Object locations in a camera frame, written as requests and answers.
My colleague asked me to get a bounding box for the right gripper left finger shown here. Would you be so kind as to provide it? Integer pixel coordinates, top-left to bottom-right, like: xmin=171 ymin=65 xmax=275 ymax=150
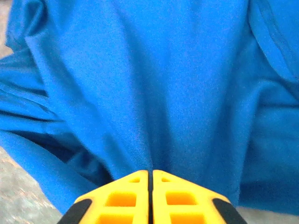
xmin=57 ymin=169 xmax=150 ymax=224

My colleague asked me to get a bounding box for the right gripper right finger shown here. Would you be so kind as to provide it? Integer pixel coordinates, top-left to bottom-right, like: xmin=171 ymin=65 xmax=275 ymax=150
xmin=152 ymin=169 xmax=248 ymax=224

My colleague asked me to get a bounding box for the blue t-shirt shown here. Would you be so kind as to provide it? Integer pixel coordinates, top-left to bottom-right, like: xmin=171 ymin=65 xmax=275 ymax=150
xmin=0 ymin=0 xmax=299 ymax=215

